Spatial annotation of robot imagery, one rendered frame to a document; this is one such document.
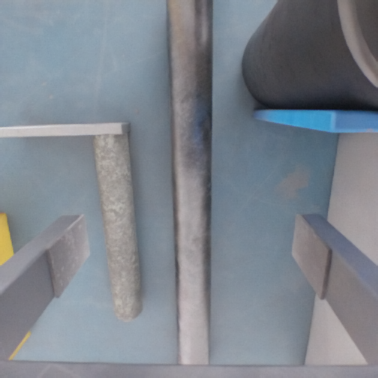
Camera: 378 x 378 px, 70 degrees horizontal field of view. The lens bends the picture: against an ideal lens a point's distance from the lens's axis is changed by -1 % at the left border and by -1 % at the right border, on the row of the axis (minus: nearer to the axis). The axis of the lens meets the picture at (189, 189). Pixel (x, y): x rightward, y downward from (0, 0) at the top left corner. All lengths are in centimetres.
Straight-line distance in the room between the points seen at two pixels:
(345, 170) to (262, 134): 8
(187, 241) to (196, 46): 15
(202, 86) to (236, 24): 7
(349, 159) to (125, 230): 20
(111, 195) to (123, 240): 4
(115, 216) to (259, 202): 14
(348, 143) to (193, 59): 15
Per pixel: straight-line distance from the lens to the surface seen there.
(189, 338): 31
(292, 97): 17
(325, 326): 33
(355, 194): 26
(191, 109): 21
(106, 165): 24
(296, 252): 17
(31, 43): 30
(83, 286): 34
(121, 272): 28
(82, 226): 16
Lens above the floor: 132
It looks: 74 degrees down
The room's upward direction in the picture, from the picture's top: 174 degrees counter-clockwise
